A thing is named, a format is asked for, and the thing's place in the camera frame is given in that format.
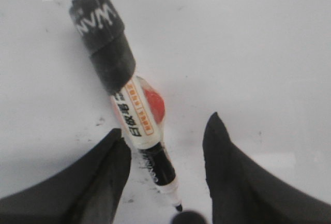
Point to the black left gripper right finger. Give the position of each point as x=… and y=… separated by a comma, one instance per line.
x=244, y=192

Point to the white whiteboard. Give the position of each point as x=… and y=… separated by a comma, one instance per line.
x=262, y=65

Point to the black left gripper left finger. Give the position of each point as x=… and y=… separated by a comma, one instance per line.
x=88, y=191

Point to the black white whiteboard marker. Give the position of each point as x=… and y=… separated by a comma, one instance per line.
x=139, y=108

